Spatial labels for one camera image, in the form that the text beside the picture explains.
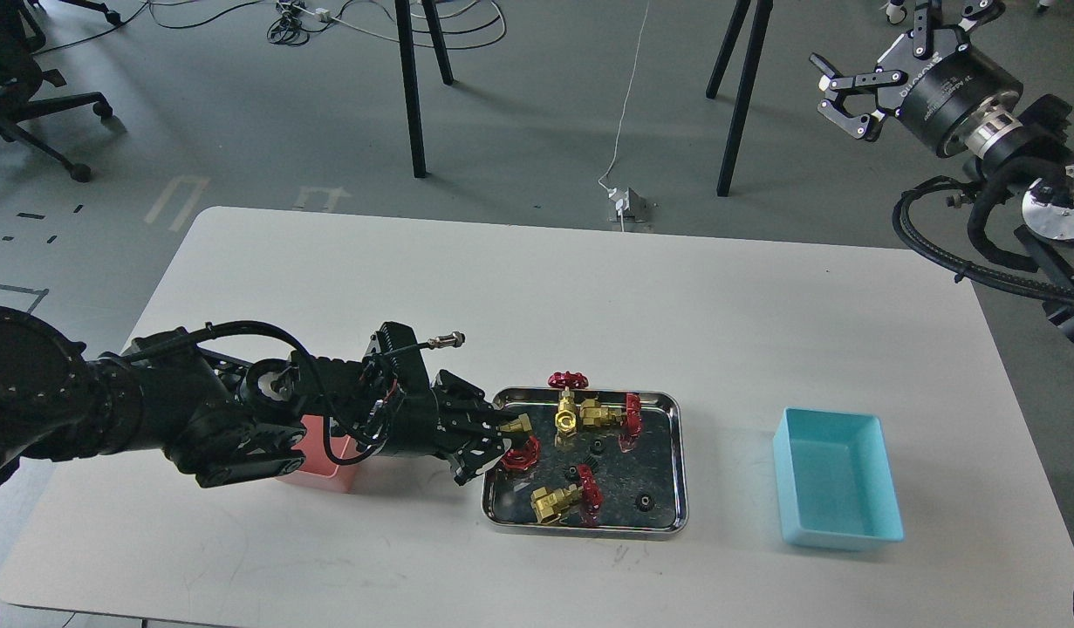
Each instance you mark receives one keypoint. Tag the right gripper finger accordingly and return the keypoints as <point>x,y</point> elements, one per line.
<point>947,13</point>
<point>837,88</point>

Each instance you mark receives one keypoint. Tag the black office chair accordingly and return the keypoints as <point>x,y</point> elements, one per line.
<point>20,79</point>

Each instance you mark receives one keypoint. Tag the metal tray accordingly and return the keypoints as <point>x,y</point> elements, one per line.
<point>620,474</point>

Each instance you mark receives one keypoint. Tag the brass valve top upright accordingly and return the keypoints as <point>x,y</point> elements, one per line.
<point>566,417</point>

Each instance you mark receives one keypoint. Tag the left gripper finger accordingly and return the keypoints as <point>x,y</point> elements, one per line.
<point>462,407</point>
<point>469,455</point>

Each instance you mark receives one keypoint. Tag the white power adapter on floor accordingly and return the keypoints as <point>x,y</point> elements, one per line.
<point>628,210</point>

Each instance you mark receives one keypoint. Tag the brass valve bottom red handle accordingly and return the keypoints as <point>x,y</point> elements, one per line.
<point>553,505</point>

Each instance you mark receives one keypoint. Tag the white chair base castor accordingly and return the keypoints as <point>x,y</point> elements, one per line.
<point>895,11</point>

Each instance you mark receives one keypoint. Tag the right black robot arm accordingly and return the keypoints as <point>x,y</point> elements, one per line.
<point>1020,185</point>

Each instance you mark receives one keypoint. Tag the black tripod left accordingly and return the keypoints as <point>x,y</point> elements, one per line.
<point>403,18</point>

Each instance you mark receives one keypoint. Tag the black tripod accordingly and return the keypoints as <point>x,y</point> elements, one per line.
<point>750,65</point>
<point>403,18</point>

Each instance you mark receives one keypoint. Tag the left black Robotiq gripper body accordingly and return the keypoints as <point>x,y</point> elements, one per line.
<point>403,413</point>

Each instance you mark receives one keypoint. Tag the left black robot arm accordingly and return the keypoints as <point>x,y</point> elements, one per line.
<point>226,403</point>

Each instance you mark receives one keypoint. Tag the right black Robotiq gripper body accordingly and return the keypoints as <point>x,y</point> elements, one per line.
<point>942,89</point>

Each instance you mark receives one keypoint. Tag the brass valve red handle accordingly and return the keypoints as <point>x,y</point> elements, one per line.
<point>627,417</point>
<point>525,448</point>
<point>553,505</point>

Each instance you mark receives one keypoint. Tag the blue plastic box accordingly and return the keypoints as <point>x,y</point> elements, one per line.
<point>835,487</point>

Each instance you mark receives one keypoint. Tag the pink plastic box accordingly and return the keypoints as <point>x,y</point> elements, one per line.
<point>317,470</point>

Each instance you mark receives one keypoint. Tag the black tripod right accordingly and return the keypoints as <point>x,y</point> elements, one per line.
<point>750,65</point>

